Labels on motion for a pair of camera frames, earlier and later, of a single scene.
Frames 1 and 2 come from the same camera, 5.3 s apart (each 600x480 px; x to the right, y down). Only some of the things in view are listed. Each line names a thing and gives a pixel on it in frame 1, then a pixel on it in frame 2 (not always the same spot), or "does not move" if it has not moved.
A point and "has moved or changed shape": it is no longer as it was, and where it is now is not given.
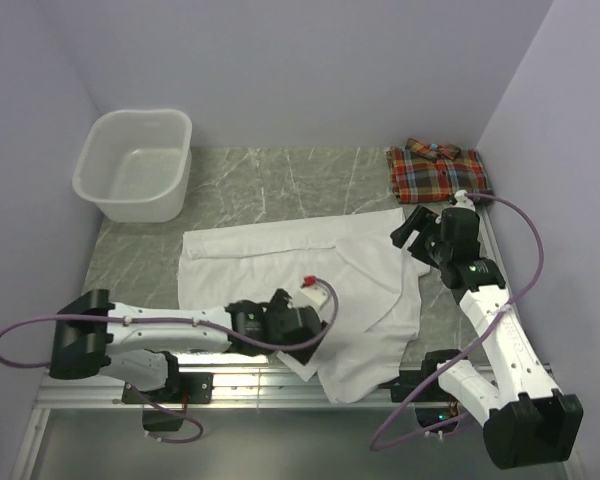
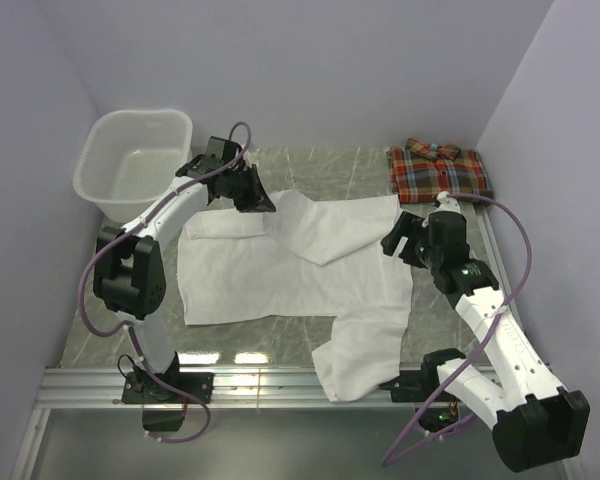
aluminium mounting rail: x=255 y=386 does not move
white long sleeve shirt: x=376 y=277 has moved or changed shape
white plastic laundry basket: x=135 y=164 does not move
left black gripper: x=281 y=301 to x=258 y=200
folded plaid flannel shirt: x=425 y=171 does not move
